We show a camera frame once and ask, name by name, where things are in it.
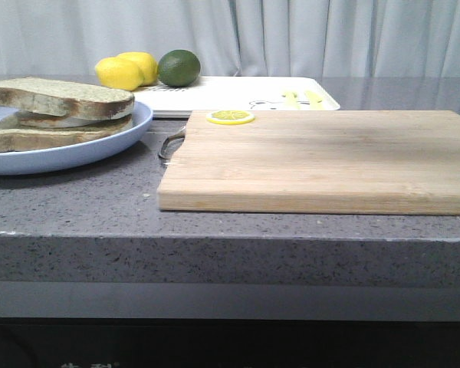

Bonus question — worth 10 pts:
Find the white bear tray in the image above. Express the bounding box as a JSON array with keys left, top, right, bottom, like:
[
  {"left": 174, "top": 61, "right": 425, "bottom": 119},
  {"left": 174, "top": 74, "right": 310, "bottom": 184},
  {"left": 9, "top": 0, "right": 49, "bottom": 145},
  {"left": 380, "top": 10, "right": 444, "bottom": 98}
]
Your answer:
[{"left": 135, "top": 76, "right": 340, "bottom": 118}]

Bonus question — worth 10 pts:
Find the wooden cutting board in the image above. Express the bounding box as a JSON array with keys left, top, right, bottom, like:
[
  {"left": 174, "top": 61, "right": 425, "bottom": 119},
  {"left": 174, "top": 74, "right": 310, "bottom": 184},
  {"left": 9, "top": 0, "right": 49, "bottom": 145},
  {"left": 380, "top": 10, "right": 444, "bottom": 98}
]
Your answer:
[{"left": 157, "top": 110, "right": 460, "bottom": 215}]

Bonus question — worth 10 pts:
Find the yellow plastic knife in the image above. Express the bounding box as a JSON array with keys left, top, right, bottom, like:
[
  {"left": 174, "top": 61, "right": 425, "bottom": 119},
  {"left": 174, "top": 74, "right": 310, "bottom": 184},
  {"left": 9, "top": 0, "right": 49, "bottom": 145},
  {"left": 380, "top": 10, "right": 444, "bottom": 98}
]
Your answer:
[{"left": 304, "top": 90, "right": 325, "bottom": 110}]

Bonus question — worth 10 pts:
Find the rear yellow lemon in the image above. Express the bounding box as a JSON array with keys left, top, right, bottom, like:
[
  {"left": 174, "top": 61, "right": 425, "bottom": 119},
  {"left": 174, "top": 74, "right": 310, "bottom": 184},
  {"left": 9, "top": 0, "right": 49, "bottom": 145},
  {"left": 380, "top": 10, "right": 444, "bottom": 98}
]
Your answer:
[{"left": 117, "top": 51, "right": 158, "bottom": 86}]

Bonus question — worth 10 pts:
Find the grey curtain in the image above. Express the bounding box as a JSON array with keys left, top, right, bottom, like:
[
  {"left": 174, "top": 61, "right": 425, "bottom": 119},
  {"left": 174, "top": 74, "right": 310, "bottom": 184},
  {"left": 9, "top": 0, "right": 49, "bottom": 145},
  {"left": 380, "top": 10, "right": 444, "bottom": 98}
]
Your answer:
[{"left": 0, "top": 1, "right": 460, "bottom": 77}]

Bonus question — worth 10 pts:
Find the fried egg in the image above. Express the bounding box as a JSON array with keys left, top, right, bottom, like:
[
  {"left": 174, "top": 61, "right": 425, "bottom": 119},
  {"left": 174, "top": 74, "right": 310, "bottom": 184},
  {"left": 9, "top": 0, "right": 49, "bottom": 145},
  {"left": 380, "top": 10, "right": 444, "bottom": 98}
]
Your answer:
[{"left": 15, "top": 110, "right": 100, "bottom": 129}]

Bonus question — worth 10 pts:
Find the yellow plastic fork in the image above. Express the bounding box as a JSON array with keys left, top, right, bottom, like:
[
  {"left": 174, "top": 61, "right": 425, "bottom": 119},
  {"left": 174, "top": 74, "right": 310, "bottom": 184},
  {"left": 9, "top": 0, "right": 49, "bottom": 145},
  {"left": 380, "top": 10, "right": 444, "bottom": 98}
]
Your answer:
[{"left": 282, "top": 90, "right": 301, "bottom": 110}]

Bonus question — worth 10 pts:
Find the lemon slice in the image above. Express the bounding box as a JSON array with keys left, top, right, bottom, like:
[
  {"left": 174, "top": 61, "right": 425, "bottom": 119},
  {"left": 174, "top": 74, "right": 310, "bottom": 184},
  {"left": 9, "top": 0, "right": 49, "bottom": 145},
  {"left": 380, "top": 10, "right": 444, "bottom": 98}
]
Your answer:
[{"left": 205, "top": 110, "right": 255, "bottom": 125}]

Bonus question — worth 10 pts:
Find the green lime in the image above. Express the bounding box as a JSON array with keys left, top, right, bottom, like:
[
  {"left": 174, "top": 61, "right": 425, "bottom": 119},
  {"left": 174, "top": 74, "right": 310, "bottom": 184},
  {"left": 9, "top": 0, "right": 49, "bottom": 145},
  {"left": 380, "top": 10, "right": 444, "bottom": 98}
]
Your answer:
[{"left": 158, "top": 49, "right": 201, "bottom": 87}]

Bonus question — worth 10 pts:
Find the yellow lemon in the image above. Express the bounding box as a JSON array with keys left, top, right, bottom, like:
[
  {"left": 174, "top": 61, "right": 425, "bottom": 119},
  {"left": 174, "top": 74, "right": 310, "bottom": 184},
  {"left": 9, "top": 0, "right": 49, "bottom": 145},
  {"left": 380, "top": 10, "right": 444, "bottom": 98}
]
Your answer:
[
  {"left": 94, "top": 57, "right": 144, "bottom": 91},
  {"left": 117, "top": 51, "right": 158, "bottom": 86}
]

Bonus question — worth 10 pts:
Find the light blue plate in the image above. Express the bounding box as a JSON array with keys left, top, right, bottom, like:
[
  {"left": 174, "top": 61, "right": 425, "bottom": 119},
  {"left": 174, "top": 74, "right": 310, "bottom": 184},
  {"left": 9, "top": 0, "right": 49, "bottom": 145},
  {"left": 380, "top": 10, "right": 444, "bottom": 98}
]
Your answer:
[{"left": 0, "top": 101, "right": 153, "bottom": 176}]

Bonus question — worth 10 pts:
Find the bread slice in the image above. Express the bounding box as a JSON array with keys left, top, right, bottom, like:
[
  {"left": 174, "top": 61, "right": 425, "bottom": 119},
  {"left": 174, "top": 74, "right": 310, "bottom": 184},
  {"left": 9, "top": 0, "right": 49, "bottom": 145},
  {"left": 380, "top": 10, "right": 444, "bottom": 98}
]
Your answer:
[
  {"left": 0, "top": 77, "right": 135, "bottom": 120},
  {"left": 0, "top": 113, "right": 133, "bottom": 153}
]

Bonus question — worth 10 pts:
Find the metal cutting board handle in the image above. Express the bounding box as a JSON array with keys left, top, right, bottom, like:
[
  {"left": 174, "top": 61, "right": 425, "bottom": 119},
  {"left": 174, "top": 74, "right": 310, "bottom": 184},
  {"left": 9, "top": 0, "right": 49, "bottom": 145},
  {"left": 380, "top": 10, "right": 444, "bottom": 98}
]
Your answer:
[{"left": 158, "top": 127, "right": 186, "bottom": 165}]

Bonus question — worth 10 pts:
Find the front yellow lemon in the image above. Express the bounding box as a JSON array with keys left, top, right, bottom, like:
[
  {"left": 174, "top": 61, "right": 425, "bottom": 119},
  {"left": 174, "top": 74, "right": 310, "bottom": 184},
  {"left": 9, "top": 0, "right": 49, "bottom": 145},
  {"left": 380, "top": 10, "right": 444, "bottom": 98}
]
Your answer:
[{"left": 94, "top": 57, "right": 144, "bottom": 91}]

